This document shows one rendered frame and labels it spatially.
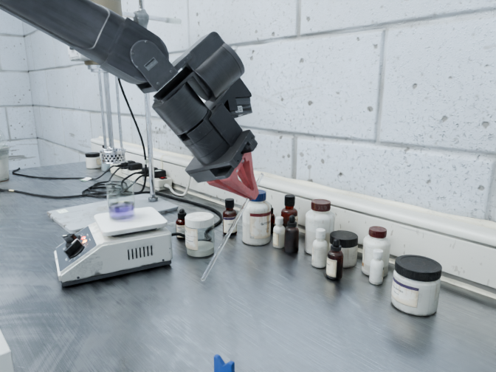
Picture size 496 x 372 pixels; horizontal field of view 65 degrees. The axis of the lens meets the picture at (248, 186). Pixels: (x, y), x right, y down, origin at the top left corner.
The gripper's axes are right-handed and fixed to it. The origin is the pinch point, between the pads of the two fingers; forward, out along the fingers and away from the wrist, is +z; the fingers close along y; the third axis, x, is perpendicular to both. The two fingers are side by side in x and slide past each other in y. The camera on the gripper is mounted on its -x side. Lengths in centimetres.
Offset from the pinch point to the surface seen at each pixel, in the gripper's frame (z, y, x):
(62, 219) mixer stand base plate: -3, 62, 4
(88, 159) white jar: 5, 122, -38
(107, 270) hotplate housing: -0.4, 26.4, 15.8
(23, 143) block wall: -7, 254, -71
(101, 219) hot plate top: -5.3, 31.7, 7.8
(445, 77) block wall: 9.3, -20.6, -33.1
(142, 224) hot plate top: -1.3, 23.5, 6.2
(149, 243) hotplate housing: 1.7, 22.9, 8.2
